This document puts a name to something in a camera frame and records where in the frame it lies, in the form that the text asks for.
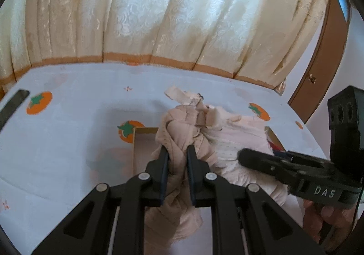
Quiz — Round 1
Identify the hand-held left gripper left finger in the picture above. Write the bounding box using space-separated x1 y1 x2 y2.
31 145 169 255

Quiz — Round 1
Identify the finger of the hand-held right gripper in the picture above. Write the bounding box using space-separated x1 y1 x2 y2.
238 148 314 186
279 150 332 168

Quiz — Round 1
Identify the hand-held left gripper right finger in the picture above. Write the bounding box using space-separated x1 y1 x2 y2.
186 145 326 255

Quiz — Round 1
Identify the beige cardboard box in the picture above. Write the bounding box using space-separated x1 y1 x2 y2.
132 126 286 176

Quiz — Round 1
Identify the pale pink dotted underwear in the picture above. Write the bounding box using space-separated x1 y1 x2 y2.
205 106 289 206

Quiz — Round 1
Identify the beige lace underwear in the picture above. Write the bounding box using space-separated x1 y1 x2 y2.
144 87 225 244

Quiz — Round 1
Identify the person's right hand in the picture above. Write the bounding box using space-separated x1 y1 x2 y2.
302 200 359 250

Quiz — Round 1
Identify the brown wooden door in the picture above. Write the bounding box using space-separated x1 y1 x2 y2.
287 0 350 125

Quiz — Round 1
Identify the white orange fruit print tablecloth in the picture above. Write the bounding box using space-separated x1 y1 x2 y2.
0 62 327 255

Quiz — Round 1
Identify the cream patterned curtain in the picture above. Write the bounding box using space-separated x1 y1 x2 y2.
0 0 332 96

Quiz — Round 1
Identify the black flat strip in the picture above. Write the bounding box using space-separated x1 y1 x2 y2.
0 89 30 130

